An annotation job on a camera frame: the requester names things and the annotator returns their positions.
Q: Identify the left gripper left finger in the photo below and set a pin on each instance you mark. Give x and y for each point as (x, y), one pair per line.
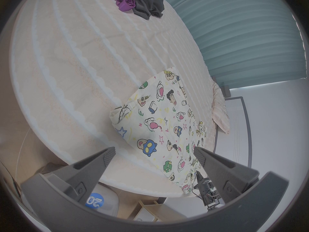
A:
(91, 170)

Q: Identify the light wooden shelf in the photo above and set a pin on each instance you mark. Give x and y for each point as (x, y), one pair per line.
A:
(169, 211)

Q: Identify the black garment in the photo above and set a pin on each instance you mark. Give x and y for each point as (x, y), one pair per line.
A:
(149, 3)

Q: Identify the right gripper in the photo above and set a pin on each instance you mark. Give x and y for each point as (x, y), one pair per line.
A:
(205, 190)

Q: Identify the white printed pyjama top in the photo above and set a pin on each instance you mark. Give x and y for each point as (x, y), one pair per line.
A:
(157, 119)

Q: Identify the grey bedside table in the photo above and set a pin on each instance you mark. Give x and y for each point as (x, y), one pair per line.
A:
(227, 90)

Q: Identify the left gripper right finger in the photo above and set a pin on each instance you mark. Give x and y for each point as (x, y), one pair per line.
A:
(229, 177)

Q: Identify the pale pink striped pillow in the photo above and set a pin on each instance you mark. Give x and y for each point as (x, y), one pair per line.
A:
(221, 110)

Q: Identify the bed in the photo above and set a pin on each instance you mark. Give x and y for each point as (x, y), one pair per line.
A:
(72, 57)

